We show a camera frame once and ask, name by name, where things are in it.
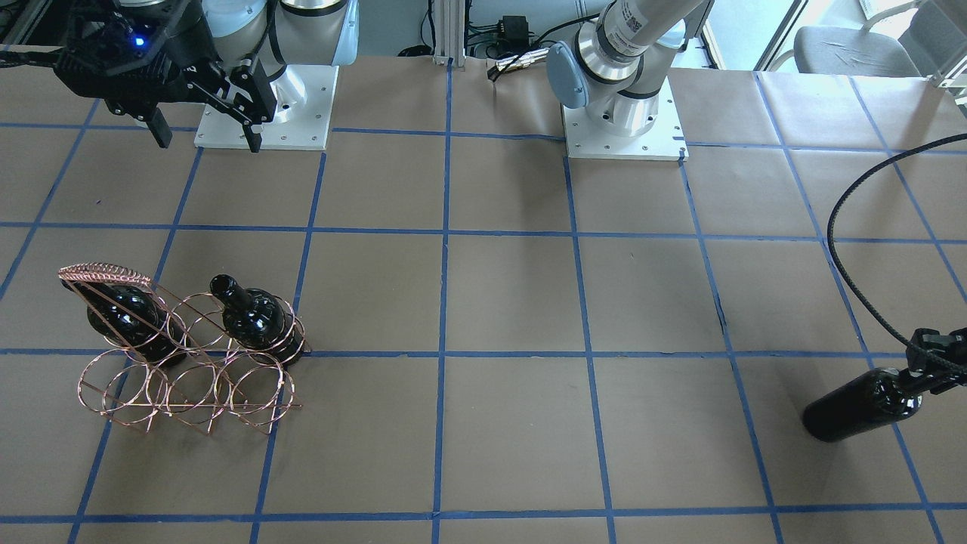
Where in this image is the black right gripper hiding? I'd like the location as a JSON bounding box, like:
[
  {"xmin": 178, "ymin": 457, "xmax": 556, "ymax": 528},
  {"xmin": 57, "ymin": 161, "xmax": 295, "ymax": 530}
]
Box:
[{"xmin": 53, "ymin": 1, "xmax": 277, "ymax": 153}]

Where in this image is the aluminium frame post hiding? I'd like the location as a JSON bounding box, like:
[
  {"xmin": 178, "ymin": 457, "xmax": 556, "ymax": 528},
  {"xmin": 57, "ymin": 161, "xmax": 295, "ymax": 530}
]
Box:
[{"xmin": 431, "ymin": 0, "xmax": 467, "ymax": 71}]

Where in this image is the black power adapter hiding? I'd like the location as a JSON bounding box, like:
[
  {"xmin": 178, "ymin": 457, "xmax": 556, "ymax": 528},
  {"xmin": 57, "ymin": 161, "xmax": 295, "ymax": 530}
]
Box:
[{"xmin": 497, "ymin": 15, "xmax": 530, "ymax": 48}]

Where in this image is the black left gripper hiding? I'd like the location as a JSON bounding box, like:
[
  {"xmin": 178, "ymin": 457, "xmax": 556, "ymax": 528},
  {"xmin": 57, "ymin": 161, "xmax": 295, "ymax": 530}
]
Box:
[{"xmin": 905, "ymin": 328, "xmax": 966, "ymax": 395}]

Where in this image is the dark bottle under basket handle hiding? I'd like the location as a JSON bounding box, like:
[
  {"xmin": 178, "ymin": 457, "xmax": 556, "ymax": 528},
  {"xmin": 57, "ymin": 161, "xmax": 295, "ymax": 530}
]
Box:
[{"xmin": 77, "ymin": 283, "xmax": 186, "ymax": 367}]

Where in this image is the grey office chair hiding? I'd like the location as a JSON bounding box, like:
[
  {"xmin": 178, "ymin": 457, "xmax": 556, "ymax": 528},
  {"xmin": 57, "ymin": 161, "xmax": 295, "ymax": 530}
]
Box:
[{"xmin": 765, "ymin": 1, "xmax": 966, "ymax": 88}]

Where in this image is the copper wire wine basket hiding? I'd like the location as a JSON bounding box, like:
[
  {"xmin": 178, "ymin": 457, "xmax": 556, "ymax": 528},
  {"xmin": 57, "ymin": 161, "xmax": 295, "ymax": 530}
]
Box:
[{"xmin": 58, "ymin": 262, "xmax": 310, "ymax": 436}]

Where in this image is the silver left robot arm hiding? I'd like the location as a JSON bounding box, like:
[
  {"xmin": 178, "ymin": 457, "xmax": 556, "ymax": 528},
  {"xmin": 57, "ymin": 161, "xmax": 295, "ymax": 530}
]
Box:
[{"xmin": 545, "ymin": 1, "xmax": 965, "ymax": 395}]

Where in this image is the dark bottle in basket corner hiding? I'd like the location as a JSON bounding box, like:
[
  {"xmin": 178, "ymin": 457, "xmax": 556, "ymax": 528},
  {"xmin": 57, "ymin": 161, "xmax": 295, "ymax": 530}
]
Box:
[{"xmin": 209, "ymin": 274, "xmax": 304, "ymax": 368}]

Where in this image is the black cable bundle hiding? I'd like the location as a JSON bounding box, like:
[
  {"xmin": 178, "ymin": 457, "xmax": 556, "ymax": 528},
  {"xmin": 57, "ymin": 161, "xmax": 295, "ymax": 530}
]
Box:
[{"xmin": 465, "ymin": 15, "xmax": 598, "ymax": 84}]

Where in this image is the dark glass wine bottle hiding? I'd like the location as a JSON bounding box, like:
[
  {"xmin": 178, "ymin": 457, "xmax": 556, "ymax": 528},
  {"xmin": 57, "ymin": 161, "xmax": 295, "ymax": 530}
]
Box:
[{"xmin": 802, "ymin": 367, "xmax": 922, "ymax": 442}]

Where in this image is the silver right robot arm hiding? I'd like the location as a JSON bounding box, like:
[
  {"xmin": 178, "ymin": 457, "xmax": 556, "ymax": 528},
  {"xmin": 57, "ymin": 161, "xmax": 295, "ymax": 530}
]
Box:
[{"xmin": 42, "ymin": 1, "xmax": 359, "ymax": 153}]

